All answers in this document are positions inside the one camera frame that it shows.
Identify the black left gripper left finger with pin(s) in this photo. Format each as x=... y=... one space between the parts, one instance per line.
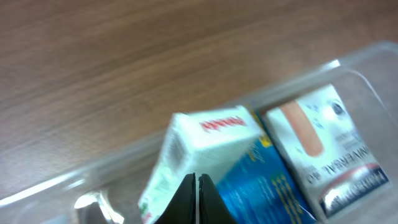
x=182 y=207

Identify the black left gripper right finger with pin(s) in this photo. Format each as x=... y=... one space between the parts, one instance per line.
x=211 y=206

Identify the blue box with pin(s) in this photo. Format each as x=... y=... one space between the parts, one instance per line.
x=258 y=188

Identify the white green medicine box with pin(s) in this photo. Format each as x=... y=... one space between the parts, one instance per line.
x=205 y=142

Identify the white plaster box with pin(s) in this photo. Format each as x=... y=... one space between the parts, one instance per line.
x=318 y=140

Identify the clear plastic container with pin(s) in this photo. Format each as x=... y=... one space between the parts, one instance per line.
x=107 y=190

